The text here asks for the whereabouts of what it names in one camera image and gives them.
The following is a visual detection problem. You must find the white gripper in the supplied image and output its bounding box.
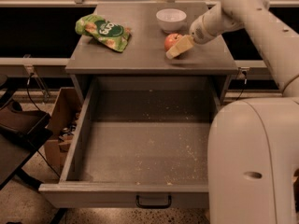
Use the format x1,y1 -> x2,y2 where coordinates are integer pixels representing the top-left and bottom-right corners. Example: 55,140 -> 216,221
165,16 -> 207,59

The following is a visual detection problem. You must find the red apple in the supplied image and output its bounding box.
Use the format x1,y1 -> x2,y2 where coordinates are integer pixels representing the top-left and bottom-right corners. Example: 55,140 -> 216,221
164,34 -> 182,51

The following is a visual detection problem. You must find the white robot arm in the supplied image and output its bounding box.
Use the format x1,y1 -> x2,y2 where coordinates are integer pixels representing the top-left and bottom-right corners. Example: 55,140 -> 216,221
190,0 -> 299,224

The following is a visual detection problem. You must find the grey cabinet counter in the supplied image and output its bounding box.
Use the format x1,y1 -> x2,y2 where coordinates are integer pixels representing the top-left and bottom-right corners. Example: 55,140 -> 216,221
66,1 -> 237,104

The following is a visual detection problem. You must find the grey open drawer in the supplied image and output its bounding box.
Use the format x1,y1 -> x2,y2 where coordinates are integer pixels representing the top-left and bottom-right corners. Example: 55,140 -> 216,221
40,77 -> 218,208

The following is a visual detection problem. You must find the white ceramic bowl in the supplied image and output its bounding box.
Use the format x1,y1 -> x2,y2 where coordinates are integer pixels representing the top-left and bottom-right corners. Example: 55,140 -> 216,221
156,8 -> 187,34

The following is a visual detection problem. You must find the green snack bag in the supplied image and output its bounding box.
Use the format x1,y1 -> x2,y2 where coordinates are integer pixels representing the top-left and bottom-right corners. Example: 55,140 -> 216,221
75,14 -> 131,52

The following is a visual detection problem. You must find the left cardboard box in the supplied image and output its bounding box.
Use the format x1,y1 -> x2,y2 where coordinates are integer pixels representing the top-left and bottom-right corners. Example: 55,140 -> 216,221
44,88 -> 81,174

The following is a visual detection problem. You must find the black chair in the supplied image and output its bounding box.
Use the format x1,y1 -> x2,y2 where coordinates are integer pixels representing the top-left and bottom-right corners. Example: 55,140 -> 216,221
0,75 -> 52,190

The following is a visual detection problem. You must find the black cable right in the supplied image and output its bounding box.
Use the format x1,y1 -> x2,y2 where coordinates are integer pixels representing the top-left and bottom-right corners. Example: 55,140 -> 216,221
236,70 -> 248,101

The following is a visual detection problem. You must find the black cable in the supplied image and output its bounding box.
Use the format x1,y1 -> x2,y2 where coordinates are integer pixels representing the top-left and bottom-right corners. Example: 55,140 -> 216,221
25,72 -> 61,177
236,70 -> 248,101

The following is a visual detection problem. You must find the black cable left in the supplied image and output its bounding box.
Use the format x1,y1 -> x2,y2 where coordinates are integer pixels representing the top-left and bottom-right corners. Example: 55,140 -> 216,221
25,72 -> 61,177

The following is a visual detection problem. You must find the black drawer handle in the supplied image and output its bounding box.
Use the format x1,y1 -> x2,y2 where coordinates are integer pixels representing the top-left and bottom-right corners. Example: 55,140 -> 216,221
135,195 -> 172,209

